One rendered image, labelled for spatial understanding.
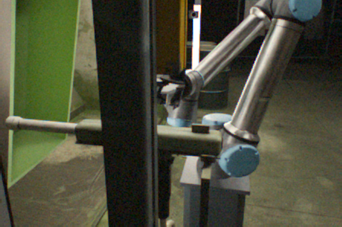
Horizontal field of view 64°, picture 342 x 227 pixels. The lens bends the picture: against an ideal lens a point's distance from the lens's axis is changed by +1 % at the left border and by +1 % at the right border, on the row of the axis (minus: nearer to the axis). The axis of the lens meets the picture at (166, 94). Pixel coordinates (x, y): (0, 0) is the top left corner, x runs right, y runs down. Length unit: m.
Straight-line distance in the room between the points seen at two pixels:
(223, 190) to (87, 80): 2.87
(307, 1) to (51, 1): 1.50
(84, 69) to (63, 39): 1.86
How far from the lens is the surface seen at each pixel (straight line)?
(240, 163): 1.10
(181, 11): 0.36
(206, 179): 0.51
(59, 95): 2.09
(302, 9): 1.07
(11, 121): 0.72
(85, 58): 3.77
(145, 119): 0.32
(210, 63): 1.12
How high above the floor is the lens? 1.37
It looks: 17 degrees down
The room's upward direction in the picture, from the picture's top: straight up
